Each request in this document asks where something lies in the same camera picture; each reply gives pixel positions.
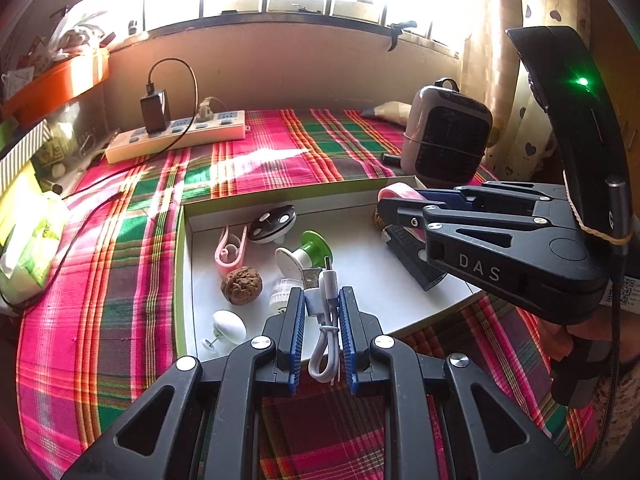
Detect white ball with pin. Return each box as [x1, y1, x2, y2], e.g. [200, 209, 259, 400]
[201, 310, 247, 353]

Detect white plug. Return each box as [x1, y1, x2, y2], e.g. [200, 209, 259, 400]
[197, 97, 221, 123]

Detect heart print curtain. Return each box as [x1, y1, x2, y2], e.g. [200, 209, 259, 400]
[460, 0, 591, 186]

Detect black charger cable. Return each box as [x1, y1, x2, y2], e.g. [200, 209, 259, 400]
[0, 58, 199, 311]

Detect black braided cable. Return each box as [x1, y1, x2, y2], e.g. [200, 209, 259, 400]
[590, 175, 628, 456]

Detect orange box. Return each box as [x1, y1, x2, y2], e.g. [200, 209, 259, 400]
[0, 50, 111, 116]

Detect yellow green box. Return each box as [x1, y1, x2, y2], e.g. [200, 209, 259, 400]
[0, 162, 38, 241]

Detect green white cardboard box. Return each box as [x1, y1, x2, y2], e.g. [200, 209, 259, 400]
[172, 175, 483, 361]

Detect small brown walnut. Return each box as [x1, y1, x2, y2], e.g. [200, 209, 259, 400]
[221, 267, 258, 306]

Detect white power strip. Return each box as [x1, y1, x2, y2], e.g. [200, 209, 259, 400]
[105, 110, 247, 164]

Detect green white spool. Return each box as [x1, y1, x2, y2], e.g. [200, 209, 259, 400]
[275, 230, 337, 281]

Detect green striped gift box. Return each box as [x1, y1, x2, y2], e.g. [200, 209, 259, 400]
[0, 120, 51, 186]

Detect green tissue pack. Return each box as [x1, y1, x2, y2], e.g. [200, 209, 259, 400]
[0, 195, 68, 306]

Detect pink white folding gadget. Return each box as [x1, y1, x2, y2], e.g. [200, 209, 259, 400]
[377, 184, 426, 206]

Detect green printed small box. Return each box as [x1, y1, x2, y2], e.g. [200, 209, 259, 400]
[30, 132, 83, 183]

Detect black handheld device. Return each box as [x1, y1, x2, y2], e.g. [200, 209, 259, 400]
[382, 225, 446, 292]

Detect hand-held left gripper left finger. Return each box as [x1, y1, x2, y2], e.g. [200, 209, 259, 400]
[62, 287, 307, 480]

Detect white mug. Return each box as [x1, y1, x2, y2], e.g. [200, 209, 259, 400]
[1, 67, 33, 96]

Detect pink clip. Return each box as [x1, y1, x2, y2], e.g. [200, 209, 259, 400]
[215, 225, 248, 278]

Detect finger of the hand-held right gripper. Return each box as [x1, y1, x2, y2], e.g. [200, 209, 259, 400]
[415, 184, 552, 217]
[377, 198, 542, 242]

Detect white usb cable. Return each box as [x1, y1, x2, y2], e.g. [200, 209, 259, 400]
[299, 256, 343, 387]

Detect pink green plaid blanket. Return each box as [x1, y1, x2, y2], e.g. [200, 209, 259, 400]
[15, 107, 601, 480]

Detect white black oval gadget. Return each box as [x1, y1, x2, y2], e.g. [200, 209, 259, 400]
[249, 204, 297, 245]

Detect white ribbed cylinder cap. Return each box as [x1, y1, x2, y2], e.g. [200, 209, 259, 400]
[270, 276, 296, 313]

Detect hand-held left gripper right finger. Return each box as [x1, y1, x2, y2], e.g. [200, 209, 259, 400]
[337, 286, 583, 480]

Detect black charger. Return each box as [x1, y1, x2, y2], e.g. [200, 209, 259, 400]
[140, 89, 171, 135]

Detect grey space heater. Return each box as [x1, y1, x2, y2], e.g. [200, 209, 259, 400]
[400, 77, 493, 188]

